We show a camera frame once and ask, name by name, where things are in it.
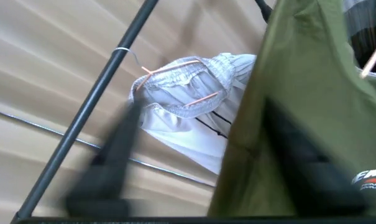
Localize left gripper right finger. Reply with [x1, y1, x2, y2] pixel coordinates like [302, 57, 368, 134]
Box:
[264, 99, 367, 216]

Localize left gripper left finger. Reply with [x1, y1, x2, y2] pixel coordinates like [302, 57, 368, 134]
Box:
[65, 99, 142, 218]

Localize pale grey shorts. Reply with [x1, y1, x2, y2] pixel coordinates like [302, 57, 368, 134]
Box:
[128, 52, 259, 175]

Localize green garment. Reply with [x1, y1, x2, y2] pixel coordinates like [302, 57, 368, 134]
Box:
[208, 0, 376, 218]

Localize pink clothes hanger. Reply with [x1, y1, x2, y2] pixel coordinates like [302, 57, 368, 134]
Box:
[112, 46, 221, 108]
[360, 32, 376, 78]

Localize black clothes rack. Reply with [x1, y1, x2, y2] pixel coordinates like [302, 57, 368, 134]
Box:
[10, 0, 274, 223]

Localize white laundry basket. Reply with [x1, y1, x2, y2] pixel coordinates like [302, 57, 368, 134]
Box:
[342, 0, 376, 80]

